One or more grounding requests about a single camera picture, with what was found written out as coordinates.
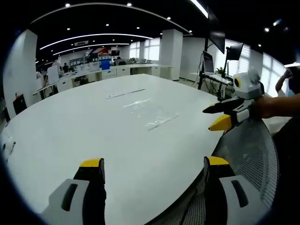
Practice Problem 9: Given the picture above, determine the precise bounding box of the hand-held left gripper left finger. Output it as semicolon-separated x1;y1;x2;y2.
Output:
40;157;107;225

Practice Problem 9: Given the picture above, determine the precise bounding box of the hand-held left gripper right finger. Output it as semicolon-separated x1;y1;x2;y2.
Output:
202;155;253;225

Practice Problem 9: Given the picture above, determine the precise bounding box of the clear resealable bag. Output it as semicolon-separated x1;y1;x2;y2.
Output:
105;88;147;100
122;97;180;132

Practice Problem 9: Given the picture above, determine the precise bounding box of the person's right hand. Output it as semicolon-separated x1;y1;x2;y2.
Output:
248;95;275;120

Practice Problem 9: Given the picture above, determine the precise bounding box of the white side desk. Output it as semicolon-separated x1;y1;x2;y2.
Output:
189;71;235;95

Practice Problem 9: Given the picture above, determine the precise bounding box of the small black monitor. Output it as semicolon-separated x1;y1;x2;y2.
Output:
225;42;245;61

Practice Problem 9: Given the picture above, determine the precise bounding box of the grey mesh chair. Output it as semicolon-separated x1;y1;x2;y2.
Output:
150;116;280;225

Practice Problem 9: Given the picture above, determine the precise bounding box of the black tripod stand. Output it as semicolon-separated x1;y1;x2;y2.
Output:
197;52;208;91

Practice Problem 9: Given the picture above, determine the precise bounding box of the silver laptop on stand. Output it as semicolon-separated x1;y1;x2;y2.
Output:
202;50;215;75

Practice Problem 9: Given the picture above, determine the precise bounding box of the person's dark clothing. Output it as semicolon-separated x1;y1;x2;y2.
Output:
271;116;300;213

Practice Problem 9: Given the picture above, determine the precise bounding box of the long white office counter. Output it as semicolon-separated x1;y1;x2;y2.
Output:
32;62;174;99

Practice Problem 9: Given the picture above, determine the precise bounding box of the large black wall screen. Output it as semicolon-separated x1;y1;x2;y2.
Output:
207;7;226;55

